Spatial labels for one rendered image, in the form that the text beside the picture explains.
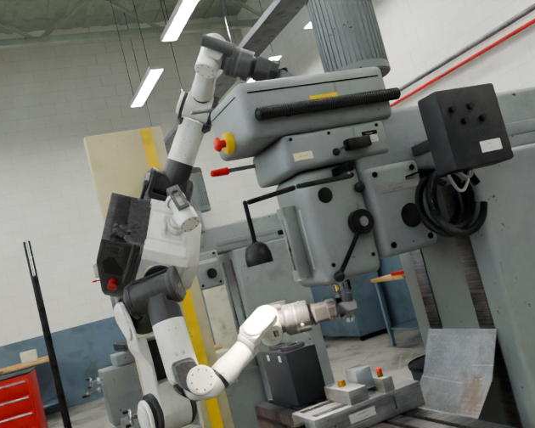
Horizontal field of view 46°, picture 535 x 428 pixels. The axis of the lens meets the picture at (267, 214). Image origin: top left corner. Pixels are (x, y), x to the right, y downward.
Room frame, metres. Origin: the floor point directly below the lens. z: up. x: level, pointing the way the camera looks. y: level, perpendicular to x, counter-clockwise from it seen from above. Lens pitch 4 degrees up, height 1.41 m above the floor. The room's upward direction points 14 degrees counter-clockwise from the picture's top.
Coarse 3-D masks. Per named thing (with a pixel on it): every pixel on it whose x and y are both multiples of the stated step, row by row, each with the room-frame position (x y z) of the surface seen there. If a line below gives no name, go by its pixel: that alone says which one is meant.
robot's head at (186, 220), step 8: (168, 200) 1.83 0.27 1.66; (176, 208) 1.82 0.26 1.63; (192, 208) 1.82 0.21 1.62; (176, 216) 1.81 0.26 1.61; (184, 216) 1.79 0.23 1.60; (192, 216) 1.79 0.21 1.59; (168, 224) 1.86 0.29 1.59; (176, 224) 1.85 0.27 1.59; (184, 224) 1.80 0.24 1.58; (192, 224) 1.82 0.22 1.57; (184, 232) 1.83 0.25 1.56
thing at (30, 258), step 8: (24, 248) 5.35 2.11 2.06; (32, 256) 5.35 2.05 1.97; (32, 264) 5.17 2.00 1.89; (32, 272) 5.23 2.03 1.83; (32, 280) 5.34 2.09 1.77; (40, 288) 5.36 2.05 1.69; (40, 296) 5.34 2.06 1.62; (40, 304) 5.34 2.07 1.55; (40, 312) 5.33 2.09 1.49; (40, 320) 5.35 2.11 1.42; (48, 328) 5.35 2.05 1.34; (48, 336) 5.34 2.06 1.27; (48, 344) 5.33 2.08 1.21; (48, 352) 5.34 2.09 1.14; (56, 360) 5.36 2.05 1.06; (56, 368) 5.34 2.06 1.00; (56, 376) 5.34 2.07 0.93; (56, 384) 5.33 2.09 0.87; (56, 392) 5.35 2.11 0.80; (64, 392) 5.37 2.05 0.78; (64, 400) 5.35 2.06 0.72; (64, 408) 5.34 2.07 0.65; (64, 416) 5.33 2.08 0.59; (64, 424) 5.34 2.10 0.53
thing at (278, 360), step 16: (272, 352) 2.29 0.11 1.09; (288, 352) 2.19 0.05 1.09; (304, 352) 2.21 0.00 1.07; (272, 368) 2.32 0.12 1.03; (288, 368) 2.19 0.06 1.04; (304, 368) 2.21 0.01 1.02; (320, 368) 2.23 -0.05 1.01; (272, 384) 2.35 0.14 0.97; (288, 384) 2.22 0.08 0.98; (304, 384) 2.20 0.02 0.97; (320, 384) 2.23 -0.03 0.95; (288, 400) 2.25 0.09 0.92; (304, 400) 2.19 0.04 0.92
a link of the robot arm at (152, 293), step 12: (156, 276) 1.76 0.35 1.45; (132, 288) 1.75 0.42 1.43; (144, 288) 1.73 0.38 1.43; (156, 288) 1.73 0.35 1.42; (132, 300) 1.73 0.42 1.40; (144, 300) 1.73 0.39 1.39; (156, 300) 1.72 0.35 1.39; (168, 300) 1.73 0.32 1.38; (144, 312) 1.75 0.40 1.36; (156, 312) 1.72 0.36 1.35; (168, 312) 1.71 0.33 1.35; (180, 312) 1.74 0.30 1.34
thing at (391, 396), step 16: (384, 384) 1.78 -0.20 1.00; (400, 384) 1.84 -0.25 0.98; (416, 384) 1.82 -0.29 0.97; (368, 400) 1.76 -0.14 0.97; (384, 400) 1.78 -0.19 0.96; (400, 400) 1.80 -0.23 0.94; (416, 400) 1.82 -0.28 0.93; (304, 416) 1.75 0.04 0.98; (320, 416) 1.71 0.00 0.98; (336, 416) 1.72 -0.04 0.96; (352, 416) 1.74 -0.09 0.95; (368, 416) 1.76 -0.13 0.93; (384, 416) 1.77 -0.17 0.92
